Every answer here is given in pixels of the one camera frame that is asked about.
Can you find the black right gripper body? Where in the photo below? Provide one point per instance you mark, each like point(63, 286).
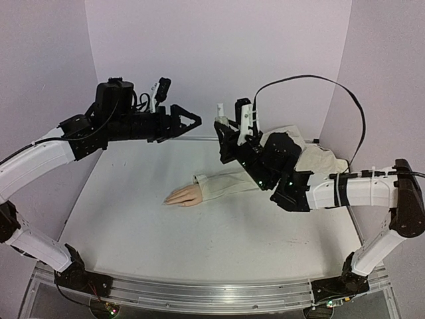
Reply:
point(235, 146)

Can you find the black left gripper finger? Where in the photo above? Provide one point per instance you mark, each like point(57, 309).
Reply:
point(178, 133)
point(183, 117)

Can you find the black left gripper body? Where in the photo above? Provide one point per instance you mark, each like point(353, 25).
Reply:
point(123, 127)

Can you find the clear nail polish bottle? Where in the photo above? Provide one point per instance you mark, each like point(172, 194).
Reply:
point(220, 117)

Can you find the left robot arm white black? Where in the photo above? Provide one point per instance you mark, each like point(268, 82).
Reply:
point(117, 114)

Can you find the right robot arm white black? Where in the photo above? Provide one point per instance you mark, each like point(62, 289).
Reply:
point(272, 167)

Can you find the mannequin hand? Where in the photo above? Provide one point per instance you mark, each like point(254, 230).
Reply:
point(188, 196)

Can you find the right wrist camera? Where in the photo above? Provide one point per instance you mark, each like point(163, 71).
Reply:
point(247, 122)

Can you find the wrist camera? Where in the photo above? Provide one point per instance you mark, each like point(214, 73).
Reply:
point(247, 122)
point(159, 93)

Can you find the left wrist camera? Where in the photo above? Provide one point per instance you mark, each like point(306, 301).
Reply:
point(159, 93)

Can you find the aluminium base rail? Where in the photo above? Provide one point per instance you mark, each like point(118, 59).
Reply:
point(52, 296)

